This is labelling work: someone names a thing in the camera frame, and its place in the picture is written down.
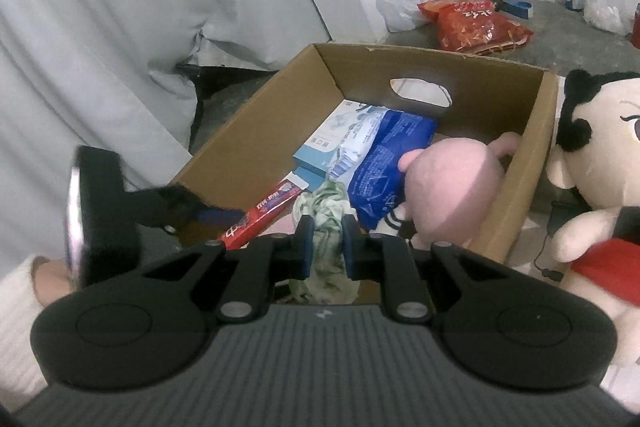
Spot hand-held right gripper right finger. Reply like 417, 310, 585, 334
341, 214, 507, 324

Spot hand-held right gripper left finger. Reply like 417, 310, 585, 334
141, 214, 317, 325

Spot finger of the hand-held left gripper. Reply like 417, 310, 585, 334
125, 183, 244, 232

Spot green floral cloth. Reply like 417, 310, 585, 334
291, 181, 362, 305

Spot red toothpaste tube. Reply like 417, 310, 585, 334
217, 173, 311, 251

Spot blue wet wipes pack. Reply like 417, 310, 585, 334
327, 109, 439, 231

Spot light blue mask box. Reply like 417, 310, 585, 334
292, 99, 387, 196

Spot pink plush doll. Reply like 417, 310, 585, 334
370, 132, 523, 251

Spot brown cardboard box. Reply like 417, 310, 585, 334
170, 43, 560, 305

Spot grey curtain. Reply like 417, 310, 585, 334
0, 0, 383, 268

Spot white plastic bag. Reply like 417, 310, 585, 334
584, 0, 634, 36
376, 0, 434, 34

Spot red snack bag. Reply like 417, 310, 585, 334
417, 0, 535, 56

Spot cream plush doll red outfit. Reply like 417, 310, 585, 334
545, 69, 640, 370

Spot blue plastic holder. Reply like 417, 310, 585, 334
499, 0, 535, 18

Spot black cable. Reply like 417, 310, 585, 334
532, 201, 567, 281

